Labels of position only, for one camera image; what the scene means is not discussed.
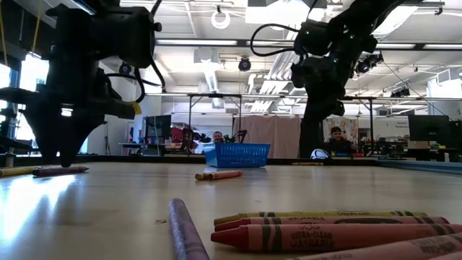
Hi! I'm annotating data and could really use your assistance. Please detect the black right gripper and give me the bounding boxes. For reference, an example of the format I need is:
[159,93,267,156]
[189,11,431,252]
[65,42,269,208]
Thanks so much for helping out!
[291,53,357,119]

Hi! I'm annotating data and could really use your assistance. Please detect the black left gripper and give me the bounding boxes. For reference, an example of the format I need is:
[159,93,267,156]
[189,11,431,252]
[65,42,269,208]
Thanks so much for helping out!
[0,68,136,168]

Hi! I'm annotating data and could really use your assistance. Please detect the red crayon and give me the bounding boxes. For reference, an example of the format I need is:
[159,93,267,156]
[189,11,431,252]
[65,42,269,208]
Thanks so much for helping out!
[210,222,462,253]
[288,232,462,260]
[214,215,450,233]
[206,169,244,181]

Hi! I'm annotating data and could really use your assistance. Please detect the black panel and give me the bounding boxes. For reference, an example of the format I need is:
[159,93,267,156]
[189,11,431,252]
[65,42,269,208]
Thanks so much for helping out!
[299,117,326,159]

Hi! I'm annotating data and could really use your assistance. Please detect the beige curtain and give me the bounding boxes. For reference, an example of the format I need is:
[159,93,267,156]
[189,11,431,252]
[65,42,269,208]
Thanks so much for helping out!
[232,114,302,160]

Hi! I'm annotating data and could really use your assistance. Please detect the black spotlight cluster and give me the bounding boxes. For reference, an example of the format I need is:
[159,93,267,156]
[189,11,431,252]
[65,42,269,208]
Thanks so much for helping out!
[355,53,385,75]

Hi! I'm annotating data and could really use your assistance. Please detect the black equipment rack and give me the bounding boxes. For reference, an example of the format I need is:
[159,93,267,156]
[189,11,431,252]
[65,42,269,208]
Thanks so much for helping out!
[0,106,19,155]

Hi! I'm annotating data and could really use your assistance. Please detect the large window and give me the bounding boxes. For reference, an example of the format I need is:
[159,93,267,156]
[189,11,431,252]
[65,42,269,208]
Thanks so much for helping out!
[0,52,87,155]

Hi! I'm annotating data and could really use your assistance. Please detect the long ceiling light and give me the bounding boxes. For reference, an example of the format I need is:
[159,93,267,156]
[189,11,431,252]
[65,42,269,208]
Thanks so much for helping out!
[154,38,238,48]
[245,39,462,51]

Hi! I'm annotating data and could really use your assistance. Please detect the black monitor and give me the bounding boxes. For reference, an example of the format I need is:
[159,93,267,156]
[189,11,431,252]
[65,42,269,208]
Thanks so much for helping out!
[143,114,173,140]
[407,114,462,150]

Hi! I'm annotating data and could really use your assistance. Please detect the blue plastic basket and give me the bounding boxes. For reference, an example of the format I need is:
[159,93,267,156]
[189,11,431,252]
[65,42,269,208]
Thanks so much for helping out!
[201,142,271,169]

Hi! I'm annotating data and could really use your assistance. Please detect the black metal rig frame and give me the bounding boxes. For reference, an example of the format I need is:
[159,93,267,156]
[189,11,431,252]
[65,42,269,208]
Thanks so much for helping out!
[186,92,243,155]
[342,95,375,155]

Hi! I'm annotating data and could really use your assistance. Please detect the black aluminium table frame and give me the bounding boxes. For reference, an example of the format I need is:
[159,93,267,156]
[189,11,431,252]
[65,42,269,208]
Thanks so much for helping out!
[0,153,462,176]

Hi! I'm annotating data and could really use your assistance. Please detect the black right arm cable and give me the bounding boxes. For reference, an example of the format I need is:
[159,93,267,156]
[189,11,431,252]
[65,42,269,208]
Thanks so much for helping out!
[250,23,308,59]

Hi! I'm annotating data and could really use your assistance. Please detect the yellow hanging strap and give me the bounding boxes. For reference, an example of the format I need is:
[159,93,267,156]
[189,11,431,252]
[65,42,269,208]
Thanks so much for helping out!
[30,0,45,54]

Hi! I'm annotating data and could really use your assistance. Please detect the white ventilation duct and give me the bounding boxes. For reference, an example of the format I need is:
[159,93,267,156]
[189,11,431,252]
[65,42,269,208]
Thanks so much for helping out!
[193,46,222,94]

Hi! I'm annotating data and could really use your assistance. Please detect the white cable coil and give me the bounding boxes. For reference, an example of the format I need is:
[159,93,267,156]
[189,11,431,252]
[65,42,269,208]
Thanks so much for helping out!
[210,9,232,30]

